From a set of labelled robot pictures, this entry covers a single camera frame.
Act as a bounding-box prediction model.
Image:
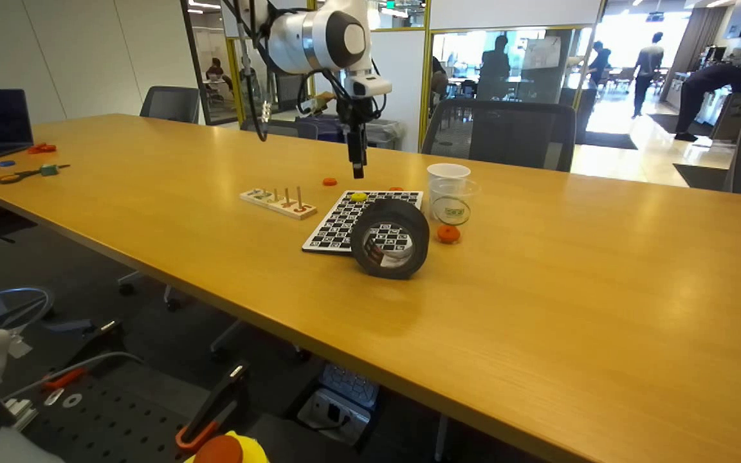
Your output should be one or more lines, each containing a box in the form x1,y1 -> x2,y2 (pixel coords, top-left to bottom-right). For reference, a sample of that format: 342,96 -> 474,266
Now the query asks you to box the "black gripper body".
339,92 -> 380,139

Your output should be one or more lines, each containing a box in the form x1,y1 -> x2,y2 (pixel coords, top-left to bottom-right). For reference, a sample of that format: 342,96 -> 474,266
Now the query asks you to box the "white paper cup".
423,163 -> 474,209

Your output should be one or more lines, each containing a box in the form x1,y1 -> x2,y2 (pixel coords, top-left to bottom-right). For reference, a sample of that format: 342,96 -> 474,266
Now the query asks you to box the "transparent plastic cup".
427,194 -> 474,230

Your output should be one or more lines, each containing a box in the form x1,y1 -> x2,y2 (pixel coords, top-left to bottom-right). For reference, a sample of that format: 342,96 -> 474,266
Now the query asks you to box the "black white marker calibration board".
300,189 -> 427,257

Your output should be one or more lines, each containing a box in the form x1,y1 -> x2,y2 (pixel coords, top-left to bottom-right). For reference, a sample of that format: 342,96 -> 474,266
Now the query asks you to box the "wooden number peg board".
239,186 -> 319,222

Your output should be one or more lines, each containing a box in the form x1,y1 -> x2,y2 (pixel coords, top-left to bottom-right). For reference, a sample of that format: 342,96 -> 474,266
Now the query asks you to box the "black tape roll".
349,199 -> 431,280

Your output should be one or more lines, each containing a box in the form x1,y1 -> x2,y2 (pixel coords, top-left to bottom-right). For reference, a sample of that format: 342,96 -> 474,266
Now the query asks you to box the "person silhouette behind glass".
474,34 -> 513,104

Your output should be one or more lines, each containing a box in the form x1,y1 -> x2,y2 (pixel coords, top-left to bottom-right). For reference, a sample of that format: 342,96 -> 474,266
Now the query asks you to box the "dark grey office chair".
139,83 -> 203,126

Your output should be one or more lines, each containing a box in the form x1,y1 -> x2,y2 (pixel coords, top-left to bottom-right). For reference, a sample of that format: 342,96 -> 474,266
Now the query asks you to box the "person in dark clothes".
587,40 -> 611,92
670,56 -> 741,145

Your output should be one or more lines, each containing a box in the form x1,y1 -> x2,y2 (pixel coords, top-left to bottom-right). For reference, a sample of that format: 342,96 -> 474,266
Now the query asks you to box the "grey floor outlet box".
294,362 -> 380,449

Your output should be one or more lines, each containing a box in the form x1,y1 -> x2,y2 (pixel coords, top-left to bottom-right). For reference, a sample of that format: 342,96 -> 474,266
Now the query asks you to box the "person in dark trousers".
628,32 -> 667,108

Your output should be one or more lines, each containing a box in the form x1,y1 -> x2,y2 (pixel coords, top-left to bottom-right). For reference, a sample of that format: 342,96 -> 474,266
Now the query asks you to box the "yellow red emergency stop button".
183,431 -> 273,463

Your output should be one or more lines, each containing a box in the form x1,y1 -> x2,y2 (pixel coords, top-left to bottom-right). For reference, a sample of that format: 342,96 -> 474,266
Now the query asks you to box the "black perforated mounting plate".
7,369 -> 219,463

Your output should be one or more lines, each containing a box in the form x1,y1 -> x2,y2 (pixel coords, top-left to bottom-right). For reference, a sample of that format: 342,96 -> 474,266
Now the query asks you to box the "red handled tool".
171,360 -> 248,456

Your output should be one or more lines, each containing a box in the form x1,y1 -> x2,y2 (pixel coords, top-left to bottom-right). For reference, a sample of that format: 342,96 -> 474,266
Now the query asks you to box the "green handled tool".
0,163 -> 71,189

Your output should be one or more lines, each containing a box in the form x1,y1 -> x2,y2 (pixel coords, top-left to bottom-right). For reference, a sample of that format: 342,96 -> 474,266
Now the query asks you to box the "grey hose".
0,284 -> 56,337

